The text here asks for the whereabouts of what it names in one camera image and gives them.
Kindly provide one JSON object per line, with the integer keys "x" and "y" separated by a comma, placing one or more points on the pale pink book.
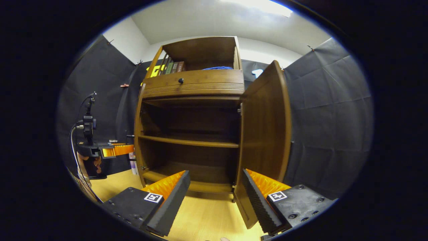
{"x": 134, "y": 165}

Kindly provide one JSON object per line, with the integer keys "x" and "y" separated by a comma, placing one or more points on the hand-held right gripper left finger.
{"x": 170, "y": 204}

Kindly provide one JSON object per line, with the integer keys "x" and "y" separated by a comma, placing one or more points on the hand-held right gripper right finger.
{"x": 259, "y": 207}

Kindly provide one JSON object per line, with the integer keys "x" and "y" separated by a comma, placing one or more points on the wooden double-door shoe cabinet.
{"x": 200, "y": 50}

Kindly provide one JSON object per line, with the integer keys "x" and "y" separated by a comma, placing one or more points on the wooden drawer with black knob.
{"x": 214, "y": 80}

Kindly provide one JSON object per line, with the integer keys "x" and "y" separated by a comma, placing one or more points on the blue cloth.
{"x": 217, "y": 68}

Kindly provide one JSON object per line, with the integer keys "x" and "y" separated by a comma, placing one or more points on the dark brown book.
{"x": 175, "y": 67}

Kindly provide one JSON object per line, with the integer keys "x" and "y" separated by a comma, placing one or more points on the reddish brown book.
{"x": 181, "y": 66}

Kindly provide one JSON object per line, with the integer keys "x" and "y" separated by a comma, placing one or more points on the large ceiling light panel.
{"x": 264, "y": 5}

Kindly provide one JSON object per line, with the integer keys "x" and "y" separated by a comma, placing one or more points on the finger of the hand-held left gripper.
{"x": 118, "y": 150}

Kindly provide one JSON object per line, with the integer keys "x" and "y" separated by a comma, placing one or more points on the wooden shoe cabinet door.
{"x": 137, "y": 134}
{"x": 264, "y": 134}

